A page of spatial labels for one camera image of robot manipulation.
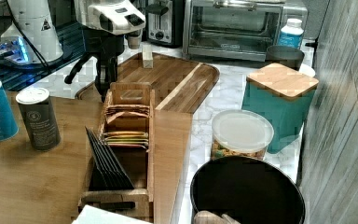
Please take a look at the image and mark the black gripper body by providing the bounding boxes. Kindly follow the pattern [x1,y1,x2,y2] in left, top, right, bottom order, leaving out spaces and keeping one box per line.
[64,27,124,101]

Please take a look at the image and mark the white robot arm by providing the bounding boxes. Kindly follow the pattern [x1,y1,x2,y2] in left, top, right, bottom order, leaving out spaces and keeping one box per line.
[1,0,146,97]

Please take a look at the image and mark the small wooden block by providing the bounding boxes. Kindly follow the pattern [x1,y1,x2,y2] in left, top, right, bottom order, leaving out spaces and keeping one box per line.
[142,45,153,68]

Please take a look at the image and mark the black two-slot toaster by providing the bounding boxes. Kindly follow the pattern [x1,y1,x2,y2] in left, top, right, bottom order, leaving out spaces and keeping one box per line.
[145,0,185,48]

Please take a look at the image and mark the wooden tea bag organizer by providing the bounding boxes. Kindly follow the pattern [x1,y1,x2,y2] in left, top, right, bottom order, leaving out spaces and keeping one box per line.
[78,82,154,222]

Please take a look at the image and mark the acacia wood cutting board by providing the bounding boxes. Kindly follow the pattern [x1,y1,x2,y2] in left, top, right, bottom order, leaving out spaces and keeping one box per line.
[75,51,221,115]

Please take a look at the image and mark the dark grey spice shaker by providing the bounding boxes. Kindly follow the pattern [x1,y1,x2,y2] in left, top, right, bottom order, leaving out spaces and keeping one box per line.
[16,88,61,151]

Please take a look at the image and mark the black tea bag packets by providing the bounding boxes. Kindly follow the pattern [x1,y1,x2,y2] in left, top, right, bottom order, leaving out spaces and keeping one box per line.
[85,127,134,190]

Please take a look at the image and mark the silver toaster oven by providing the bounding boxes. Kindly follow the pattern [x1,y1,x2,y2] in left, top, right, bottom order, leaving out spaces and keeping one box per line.
[183,0,308,62]

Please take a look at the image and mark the clear jar of nuts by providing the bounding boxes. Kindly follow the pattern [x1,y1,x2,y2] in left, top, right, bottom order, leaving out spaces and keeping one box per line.
[211,110,274,160]

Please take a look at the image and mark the teal canister with wooden lid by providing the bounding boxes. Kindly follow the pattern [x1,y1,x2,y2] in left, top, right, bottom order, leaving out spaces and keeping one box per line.
[241,63,319,154]

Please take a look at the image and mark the white cap plastic bottle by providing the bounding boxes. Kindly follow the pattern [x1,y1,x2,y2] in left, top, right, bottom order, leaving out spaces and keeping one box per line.
[278,18,304,49]

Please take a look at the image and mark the dark grey metal cup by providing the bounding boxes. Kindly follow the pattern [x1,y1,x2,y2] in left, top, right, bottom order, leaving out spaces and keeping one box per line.
[265,46,305,71]

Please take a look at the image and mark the white lid round container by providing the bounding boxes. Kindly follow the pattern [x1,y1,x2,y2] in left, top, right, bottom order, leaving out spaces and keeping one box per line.
[299,63,316,77]

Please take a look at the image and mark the black utensil crock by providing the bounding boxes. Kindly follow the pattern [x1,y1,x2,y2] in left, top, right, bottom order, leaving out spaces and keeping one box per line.
[190,156,306,224]

